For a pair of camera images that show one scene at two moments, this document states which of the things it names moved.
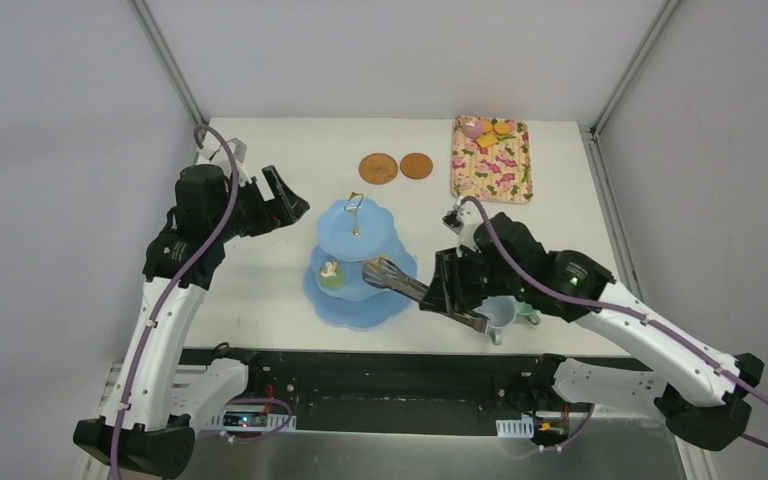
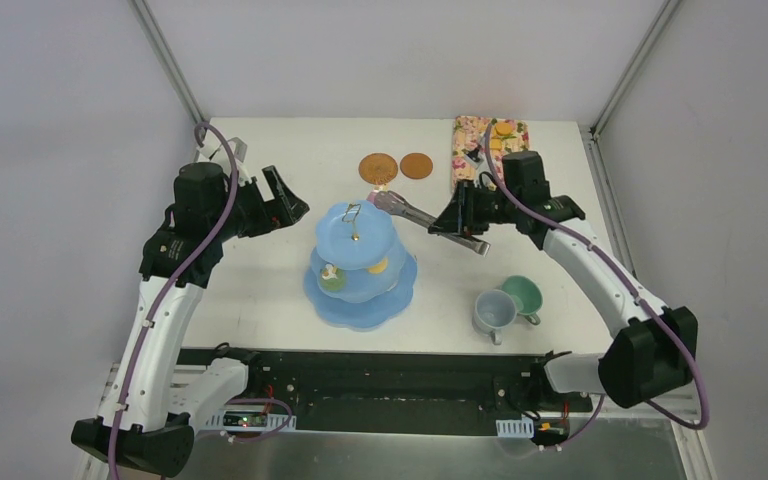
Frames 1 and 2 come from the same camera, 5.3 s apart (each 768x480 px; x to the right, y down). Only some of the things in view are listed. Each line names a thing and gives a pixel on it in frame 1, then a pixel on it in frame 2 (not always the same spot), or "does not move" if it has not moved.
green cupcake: [332, 275] does not move
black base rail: [378, 390] does not move
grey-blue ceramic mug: [501, 311] does not move
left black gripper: [263, 206] does not move
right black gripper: [450, 281] → [466, 211]
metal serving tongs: [380, 273] → [396, 203]
